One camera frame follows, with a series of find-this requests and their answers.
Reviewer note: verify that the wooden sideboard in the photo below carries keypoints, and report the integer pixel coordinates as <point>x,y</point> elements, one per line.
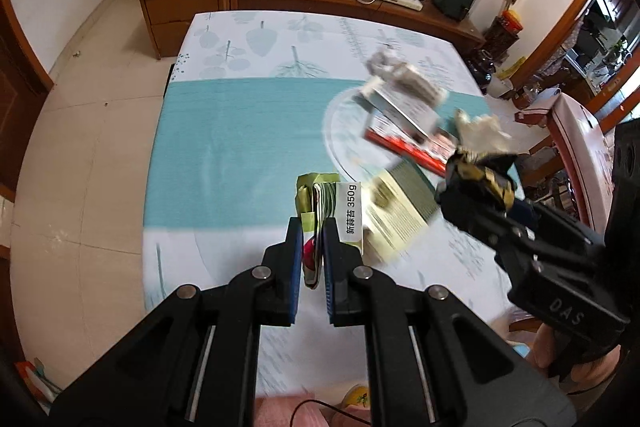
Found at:
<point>168,20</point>

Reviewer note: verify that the checkered paper cup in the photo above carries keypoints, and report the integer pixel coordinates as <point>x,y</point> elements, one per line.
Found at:
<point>408,78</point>

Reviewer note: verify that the red white chocolate box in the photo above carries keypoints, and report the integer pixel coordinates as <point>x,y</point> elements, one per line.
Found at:
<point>430,153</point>

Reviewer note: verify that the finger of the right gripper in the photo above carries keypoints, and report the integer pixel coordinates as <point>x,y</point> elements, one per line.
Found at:
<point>456,200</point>
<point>521,206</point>

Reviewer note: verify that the green and cream box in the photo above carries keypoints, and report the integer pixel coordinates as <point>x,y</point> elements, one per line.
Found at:
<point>398,205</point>

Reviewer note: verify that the white printed leaflet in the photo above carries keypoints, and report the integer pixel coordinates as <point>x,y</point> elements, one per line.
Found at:
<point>409,112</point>

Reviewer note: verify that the crumpled beige tissue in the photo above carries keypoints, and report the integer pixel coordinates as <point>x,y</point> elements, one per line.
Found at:
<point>482,134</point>

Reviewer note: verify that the green white snack packet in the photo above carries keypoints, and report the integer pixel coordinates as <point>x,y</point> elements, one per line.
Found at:
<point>320,196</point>

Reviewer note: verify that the black yellow wrapper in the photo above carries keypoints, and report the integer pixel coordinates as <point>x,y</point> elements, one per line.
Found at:
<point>489,171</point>

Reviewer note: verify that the wooden door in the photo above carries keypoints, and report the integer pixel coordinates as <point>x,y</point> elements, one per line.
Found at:
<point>25,86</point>

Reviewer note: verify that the crumpled white paper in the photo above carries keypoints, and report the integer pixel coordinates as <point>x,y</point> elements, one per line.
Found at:
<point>382,62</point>

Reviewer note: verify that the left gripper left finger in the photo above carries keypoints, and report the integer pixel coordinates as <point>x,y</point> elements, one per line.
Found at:
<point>192,361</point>

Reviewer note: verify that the right hand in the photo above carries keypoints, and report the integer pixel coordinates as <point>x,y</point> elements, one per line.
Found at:
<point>583,376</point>

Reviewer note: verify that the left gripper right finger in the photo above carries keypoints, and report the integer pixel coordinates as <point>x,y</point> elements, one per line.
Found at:
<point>432,361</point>

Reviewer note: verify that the leaf pattern tablecloth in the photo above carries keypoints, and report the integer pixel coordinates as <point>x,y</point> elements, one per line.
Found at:
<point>255,100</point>

